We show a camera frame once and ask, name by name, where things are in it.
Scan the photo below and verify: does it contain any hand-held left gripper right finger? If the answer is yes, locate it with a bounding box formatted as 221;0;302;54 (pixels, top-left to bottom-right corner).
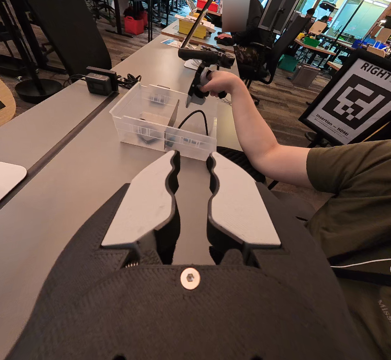
206;152;282;264

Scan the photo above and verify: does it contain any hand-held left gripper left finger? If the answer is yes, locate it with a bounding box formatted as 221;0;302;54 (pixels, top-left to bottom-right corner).
101;150;181;264

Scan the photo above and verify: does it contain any black braided hdmi cable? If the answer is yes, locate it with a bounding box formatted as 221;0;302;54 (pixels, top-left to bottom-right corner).
165;110;210;150

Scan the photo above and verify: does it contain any clear plastic bin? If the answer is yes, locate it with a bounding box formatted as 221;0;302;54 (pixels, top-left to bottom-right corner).
109;82;218;161

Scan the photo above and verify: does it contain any person's right hand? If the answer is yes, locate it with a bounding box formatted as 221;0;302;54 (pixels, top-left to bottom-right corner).
200;71;245;99

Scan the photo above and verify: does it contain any yellow plastic bin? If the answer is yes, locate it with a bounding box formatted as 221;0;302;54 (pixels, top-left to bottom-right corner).
178;19;208;38

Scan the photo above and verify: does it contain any red plastic bin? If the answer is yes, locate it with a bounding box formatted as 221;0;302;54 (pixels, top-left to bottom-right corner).
124;15;145;35
196;0;220;13

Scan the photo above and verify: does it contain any black slanted tablet stand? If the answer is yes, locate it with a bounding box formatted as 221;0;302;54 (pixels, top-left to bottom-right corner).
179;0;218;68

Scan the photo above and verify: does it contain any black office chair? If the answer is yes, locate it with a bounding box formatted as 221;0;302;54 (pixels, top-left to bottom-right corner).
238;15;310;105

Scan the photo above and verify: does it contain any green plastic bin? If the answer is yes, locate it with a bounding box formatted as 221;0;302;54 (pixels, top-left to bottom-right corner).
277;54;301;72

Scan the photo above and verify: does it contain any black monitor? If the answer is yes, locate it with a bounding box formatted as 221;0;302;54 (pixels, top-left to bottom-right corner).
258;0;306;35

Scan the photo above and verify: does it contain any grey trash bin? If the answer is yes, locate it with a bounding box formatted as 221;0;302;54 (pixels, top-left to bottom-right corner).
292;64;321;89

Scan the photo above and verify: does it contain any black power adapter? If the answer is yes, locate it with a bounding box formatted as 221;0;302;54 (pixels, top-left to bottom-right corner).
86;67;119;91
86;72;113;96

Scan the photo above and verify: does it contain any black framed tag sign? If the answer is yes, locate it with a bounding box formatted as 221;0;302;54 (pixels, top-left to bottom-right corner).
299;49;391;146

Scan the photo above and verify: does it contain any black round stand base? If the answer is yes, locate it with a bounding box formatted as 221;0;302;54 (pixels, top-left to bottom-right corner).
15;78;63;104

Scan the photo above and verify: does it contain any black partition panel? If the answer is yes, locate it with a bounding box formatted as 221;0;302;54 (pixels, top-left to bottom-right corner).
12;0;112;77

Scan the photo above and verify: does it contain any black power cord bundle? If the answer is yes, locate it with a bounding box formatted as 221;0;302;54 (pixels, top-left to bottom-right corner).
116;74;142;90

